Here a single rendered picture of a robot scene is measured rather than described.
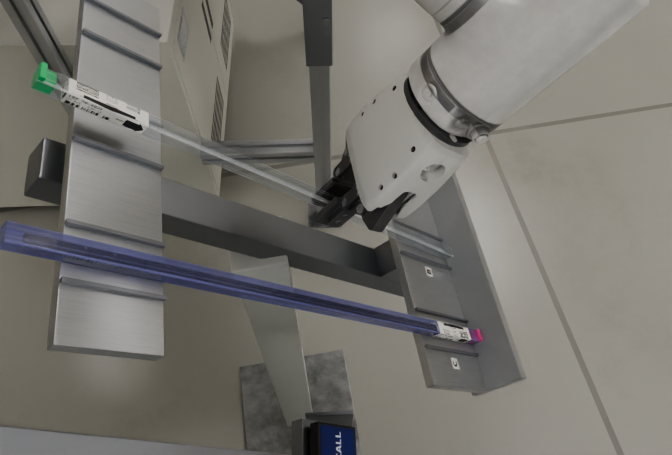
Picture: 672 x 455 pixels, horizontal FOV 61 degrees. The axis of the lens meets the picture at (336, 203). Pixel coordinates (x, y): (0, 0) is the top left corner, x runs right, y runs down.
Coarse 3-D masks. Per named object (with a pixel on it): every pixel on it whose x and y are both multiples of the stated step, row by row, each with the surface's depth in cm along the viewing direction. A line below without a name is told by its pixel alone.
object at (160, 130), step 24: (48, 72) 38; (168, 144) 44; (192, 144) 45; (216, 144) 47; (240, 168) 49; (264, 168) 51; (288, 192) 53; (312, 192) 54; (360, 216) 59; (408, 240) 65; (432, 240) 69
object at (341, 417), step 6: (306, 414) 58; (312, 414) 58; (318, 414) 58; (324, 414) 58; (330, 414) 58; (336, 414) 58; (342, 414) 58; (348, 414) 58; (318, 420) 60; (324, 420) 60; (330, 420) 60; (336, 420) 60; (342, 420) 61; (348, 420) 61
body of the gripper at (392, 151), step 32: (384, 96) 50; (352, 128) 54; (384, 128) 49; (416, 128) 46; (352, 160) 53; (384, 160) 48; (416, 160) 46; (448, 160) 46; (384, 192) 48; (416, 192) 48
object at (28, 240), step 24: (0, 240) 32; (24, 240) 33; (48, 240) 34; (72, 240) 35; (96, 264) 36; (120, 264) 37; (144, 264) 38; (168, 264) 39; (192, 264) 41; (216, 288) 42; (240, 288) 43; (264, 288) 45; (288, 288) 47; (336, 312) 50; (360, 312) 52; (384, 312) 55; (432, 336) 61
